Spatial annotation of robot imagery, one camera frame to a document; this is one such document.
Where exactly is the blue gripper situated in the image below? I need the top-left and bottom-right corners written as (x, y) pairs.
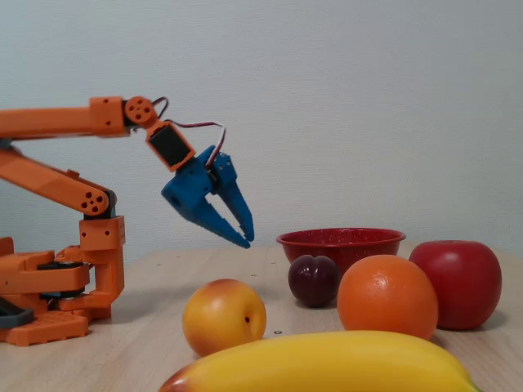
top-left (161, 145), bottom-right (256, 250)

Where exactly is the dark purple plum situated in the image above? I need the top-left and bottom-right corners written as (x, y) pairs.
top-left (288, 254), bottom-right (341, 308)

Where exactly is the orange robot base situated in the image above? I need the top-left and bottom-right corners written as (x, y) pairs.
top-left (0, 216), bottom-right (127, 348)

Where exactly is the red speckled bowl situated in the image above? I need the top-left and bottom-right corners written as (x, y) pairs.
top-left (276, 227), bottom-right (407, 278)

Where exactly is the yellow orange peach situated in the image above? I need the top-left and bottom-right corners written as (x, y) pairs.
top-left (181, 278), bottom-right (267, 358)

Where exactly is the orange fruit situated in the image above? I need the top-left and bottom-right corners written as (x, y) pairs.
top-left (337, 254), bottom-right (440, 342)

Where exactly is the yellow banana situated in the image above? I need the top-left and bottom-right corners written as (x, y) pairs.
top-left (158, 330), bottom-right (484, 392)

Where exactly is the dark grey table clamp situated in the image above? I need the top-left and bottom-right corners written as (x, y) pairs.
top-left (0, 296), bottom-right (34, 329)

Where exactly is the red apple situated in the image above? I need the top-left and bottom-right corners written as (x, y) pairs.
top-left (409, 239), bottom-right (503, 331)

